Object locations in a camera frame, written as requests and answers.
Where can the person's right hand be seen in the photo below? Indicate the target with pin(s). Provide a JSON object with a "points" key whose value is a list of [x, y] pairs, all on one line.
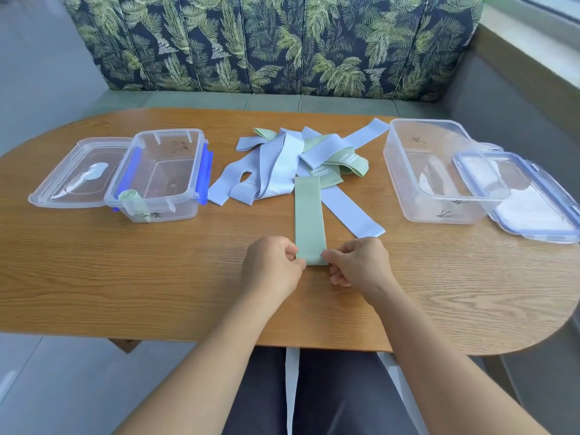
{"points": [[367, 267]]}

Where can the person's left hand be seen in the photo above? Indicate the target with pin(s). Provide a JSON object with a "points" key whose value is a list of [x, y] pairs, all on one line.
{"points": [[267, 269]]}

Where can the person's right thumb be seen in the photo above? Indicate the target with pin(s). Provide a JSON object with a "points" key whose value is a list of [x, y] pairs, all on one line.
{"points": [[334, 255]]}

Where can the person's left thumb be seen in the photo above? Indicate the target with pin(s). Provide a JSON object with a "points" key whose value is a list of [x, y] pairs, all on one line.
{"points": [[291, 250]]}

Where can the green elastic band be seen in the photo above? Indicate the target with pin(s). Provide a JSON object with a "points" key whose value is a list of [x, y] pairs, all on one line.
{"points": [[310, 217], [133, 201]]}

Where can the person's left forearm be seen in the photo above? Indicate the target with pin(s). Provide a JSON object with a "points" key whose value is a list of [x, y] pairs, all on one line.
{"points": [[204, 371]]}

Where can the person's right forearm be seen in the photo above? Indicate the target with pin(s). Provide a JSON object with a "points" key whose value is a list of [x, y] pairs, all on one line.
{"points": [[448, 371]]}

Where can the pile of pastel fabric bands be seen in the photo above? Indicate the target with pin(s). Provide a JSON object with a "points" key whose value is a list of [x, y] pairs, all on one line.
{"points": [[281, 163]]}

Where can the large clear plastic container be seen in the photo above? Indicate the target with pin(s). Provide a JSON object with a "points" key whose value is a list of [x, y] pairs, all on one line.
{"points": [[430, 176]]}

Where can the person's dark trousers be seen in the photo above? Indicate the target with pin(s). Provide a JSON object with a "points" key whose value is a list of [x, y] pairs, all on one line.
{"points": [[335, 394]]}

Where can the grey green sofa seat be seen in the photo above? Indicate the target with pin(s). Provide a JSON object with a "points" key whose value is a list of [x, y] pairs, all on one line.
{"points": [[272, 101]]}

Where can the clear container with blue clips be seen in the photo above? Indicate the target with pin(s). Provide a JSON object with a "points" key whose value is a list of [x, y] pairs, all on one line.
{"points": [[158, 176]]}

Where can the rolled green elastic band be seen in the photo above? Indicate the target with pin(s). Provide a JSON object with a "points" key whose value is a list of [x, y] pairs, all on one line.
{"points": [[133, 201]]}

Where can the wooden table leg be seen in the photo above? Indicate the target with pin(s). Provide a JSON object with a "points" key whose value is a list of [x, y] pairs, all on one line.
{"points": [[123, 345], [500, 378]]}

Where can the clear lid with blue rim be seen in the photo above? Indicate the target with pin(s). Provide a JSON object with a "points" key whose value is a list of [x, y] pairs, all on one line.
{"points": [[534, 199]]}

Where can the leaf print sofa backrest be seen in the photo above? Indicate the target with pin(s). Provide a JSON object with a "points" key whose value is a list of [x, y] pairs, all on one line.
{"points": [[281, 40]]}

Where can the grey upholstered side bench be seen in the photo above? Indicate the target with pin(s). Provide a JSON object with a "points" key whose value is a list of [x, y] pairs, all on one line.
{"points": [[507, 108]]}

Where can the clear plastic lid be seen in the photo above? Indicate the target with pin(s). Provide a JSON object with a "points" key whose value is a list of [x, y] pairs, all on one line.
{"points": [[72, 174]]}

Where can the wooden ledge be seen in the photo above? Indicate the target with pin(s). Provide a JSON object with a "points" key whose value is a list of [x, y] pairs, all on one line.
{"points": [[530, 72]]}

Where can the white window frame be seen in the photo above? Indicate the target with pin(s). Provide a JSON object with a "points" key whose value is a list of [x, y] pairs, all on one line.
{"points": [[539, 6]]}

